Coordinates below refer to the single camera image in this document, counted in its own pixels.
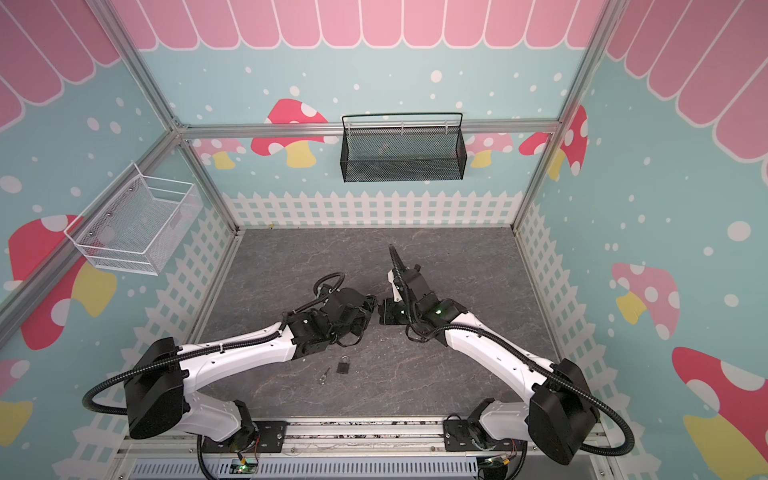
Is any left green circuit board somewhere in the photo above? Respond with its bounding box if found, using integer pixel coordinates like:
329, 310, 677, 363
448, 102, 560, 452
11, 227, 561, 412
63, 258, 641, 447
230, 459, 259, 475

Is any black wire mesh basket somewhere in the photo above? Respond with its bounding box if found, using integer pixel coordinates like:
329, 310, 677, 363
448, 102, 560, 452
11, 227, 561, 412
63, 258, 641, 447
340, 112, 468, 183

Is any black padlock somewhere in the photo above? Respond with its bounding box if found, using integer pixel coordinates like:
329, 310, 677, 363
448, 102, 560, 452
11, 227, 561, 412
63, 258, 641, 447
336, 355, 351, 375

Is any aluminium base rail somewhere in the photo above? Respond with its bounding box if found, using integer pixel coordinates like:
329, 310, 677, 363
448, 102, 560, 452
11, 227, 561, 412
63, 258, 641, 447
119, 416, 613, 460

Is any right green circuit board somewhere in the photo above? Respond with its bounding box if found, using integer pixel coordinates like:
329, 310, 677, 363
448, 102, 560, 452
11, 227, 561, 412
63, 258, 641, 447
482, 455, 512, 468

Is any green circuit board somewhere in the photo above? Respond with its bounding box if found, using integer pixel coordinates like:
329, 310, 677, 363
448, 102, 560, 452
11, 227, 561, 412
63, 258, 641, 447
230, 459, 259, 475
482, 455, 512, 468

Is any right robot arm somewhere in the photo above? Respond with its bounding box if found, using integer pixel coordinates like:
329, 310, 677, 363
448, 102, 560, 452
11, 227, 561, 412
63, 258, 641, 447
380, 246, 636, 465

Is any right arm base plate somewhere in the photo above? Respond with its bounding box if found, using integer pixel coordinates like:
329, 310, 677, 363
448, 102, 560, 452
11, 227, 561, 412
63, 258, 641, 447
442, 415, 522, 452

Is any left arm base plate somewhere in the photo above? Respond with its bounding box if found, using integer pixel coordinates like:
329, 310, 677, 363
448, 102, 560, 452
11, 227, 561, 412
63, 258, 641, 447
228, 420, 289, 453

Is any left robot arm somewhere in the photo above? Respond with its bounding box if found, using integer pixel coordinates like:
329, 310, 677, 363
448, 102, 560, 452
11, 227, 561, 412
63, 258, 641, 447
82, 272, 377, 442

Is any white wire mesh basket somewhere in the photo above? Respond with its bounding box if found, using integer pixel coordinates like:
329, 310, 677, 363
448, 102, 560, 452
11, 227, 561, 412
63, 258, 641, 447
64, 164, 203, 276

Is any white slotted cable duct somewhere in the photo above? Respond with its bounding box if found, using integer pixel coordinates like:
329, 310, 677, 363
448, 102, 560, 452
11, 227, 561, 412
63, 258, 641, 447
128, 457, 481, 480

